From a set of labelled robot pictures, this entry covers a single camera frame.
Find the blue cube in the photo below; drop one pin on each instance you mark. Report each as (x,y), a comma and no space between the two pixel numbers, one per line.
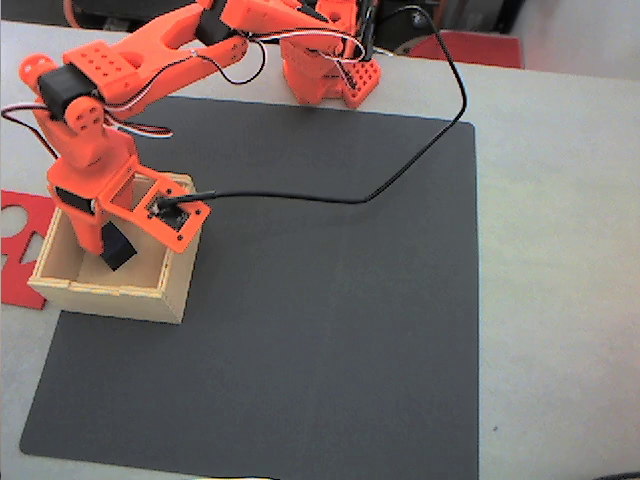
(117,250)

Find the wooden box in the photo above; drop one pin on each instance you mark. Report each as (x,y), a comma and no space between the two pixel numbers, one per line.
(120,300)

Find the red cutout sheet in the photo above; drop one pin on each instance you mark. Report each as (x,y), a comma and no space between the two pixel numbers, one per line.
(42,215)

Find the dark grey mat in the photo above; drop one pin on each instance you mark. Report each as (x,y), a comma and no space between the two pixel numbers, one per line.
(325,300)

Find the red object behind table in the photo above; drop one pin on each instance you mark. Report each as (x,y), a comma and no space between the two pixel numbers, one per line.
(465,50)

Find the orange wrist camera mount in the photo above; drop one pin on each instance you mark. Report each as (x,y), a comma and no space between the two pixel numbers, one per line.
(142,220)

